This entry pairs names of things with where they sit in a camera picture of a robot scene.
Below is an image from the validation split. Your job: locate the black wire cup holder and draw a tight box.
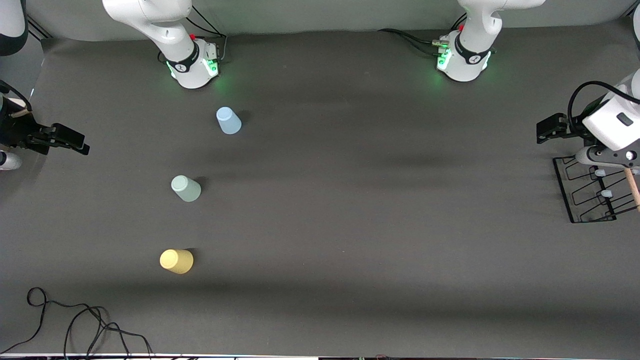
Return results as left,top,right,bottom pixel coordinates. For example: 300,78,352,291
552,155,640,224

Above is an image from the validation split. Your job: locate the pale green plastic cup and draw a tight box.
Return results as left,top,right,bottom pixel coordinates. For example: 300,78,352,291
170,175,202,203

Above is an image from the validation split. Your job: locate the yellow plastic cup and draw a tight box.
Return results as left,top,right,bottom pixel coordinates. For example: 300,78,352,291
159,248,195,275

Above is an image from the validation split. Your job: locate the light blue plastic cup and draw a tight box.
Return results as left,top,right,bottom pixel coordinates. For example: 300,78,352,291
215,106,243,136

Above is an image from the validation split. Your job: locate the dark grey table mat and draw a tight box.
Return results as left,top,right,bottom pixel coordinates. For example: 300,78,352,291
0,22,640,357

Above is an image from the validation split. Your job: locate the black left arm wrist cable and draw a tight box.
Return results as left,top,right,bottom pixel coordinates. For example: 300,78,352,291
567,80,640,137

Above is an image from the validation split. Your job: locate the thin black loose cable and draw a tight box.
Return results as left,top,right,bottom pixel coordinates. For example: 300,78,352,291
0,286,154,359

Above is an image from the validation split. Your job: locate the black left arm base cable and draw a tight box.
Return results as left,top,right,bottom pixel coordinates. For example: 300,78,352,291
377,12,468,57

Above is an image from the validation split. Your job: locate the black arm base cable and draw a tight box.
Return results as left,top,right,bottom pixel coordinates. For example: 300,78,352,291
377,12,468,57
186,5,229,63

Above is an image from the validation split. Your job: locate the black right arm base cable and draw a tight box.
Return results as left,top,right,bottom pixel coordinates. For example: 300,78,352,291
186,5,229,63

